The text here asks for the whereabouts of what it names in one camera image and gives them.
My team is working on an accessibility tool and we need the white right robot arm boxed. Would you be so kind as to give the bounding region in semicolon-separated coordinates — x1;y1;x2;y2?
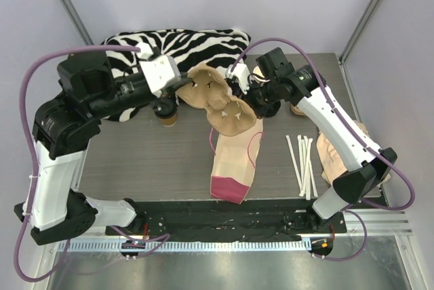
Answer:
247;47;397;232

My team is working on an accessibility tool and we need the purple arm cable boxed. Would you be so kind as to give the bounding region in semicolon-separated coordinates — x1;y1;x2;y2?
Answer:
232;37;416;262
14;44;170;283

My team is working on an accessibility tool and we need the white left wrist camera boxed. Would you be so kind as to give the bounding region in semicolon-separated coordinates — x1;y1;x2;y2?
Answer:
136;43;181;98

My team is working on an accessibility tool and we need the perforated metal rail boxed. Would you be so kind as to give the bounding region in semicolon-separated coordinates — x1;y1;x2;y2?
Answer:
68;237;311;254

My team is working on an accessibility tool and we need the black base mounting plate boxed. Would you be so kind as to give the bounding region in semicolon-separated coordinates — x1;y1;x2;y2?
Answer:
121;199;350;243

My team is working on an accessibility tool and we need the zebra print pillow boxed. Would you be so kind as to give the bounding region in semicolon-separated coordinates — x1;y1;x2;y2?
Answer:
101;28;252;123

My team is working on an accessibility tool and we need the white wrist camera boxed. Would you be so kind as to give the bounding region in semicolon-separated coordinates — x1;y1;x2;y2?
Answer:
224;63;250;95
136;43;181;98

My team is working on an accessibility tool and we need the brown cardboard cup carrier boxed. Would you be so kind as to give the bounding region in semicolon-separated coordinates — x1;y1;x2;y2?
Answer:
176;64;262;137

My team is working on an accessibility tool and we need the beige folded cloth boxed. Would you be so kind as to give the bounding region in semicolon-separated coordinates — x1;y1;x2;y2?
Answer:
315;120;393;185

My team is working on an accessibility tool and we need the brown paper coffee cup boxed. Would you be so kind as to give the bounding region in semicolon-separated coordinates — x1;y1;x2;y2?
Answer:
159;113;178;127

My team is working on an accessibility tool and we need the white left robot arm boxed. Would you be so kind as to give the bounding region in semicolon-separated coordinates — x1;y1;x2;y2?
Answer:
14;46;155;245

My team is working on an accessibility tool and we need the black cup lid stack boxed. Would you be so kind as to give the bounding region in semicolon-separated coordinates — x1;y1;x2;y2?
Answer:
263;102;281;118

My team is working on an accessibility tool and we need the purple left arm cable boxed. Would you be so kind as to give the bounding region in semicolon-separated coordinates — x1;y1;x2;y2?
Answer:
14;44;170;283

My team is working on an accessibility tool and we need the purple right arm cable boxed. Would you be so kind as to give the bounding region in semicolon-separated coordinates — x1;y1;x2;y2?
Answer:
232;37;416;262

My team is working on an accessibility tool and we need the stack of paper cups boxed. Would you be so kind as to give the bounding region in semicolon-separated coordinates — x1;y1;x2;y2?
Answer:
252;66;269;83

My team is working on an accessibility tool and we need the black plastic cup lid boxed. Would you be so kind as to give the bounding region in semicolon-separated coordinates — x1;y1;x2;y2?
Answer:
153;99;178;119

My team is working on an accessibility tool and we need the white wrapped straw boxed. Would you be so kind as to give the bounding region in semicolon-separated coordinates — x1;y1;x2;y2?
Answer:
307;137;318;199
304;136;311;201
285;135;304;197
297;135;305;197

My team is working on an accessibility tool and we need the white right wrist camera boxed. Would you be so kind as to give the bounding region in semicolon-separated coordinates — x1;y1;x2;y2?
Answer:
224;63;250;95

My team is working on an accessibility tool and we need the pink paper gift bag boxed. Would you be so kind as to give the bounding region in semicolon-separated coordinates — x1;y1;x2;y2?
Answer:
210;119;264;205

